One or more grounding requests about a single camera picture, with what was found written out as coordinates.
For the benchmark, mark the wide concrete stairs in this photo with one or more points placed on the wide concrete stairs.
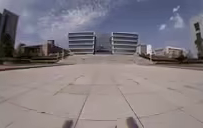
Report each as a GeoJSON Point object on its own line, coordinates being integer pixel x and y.
{"type": "Point", "coordinates": [99, 59]}

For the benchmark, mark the striped twin-block building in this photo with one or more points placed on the striped twin-block building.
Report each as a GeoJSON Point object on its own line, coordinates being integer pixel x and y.
{"type": "Point", "coordinates": [82, 42]}

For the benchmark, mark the pale paved plaza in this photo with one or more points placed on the pale paved plaza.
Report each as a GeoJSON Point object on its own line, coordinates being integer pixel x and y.
{"type": "Point", "coordinates": [99, 96]}

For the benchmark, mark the small white building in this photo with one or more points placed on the small white building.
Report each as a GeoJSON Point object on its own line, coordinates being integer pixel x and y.
{"type": "Point", "coordinates": [144, 49]}

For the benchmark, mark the low brown building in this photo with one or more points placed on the low brown building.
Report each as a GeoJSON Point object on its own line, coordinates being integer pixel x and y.
{"type": "Point", "coordinates": [39, 50]}

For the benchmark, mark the robot's own part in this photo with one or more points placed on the robot's own part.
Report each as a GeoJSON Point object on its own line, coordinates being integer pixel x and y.
{"type": "Point", "coordinates": [68, 124]}
{"type": "Point", "coordinates": [132, 123]}

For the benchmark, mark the reddish kerb strip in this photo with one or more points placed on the reddish kerb strip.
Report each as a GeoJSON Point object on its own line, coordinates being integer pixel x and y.
{"type": "Point", "coordinates": [15, 68]}

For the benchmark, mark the dark trees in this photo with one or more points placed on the dark trees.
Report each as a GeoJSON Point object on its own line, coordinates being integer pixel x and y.
{"type": "Point", "coordinates": [5, 46]}

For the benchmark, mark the tall dark building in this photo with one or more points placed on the tall dark building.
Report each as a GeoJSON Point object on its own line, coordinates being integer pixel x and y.
{"type": "Point", "coordinates": [8, 26]}

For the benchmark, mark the tall pale building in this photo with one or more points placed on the tall pale building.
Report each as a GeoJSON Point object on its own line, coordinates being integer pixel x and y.
{"type": "Point", "coordinates": [202, 33]}

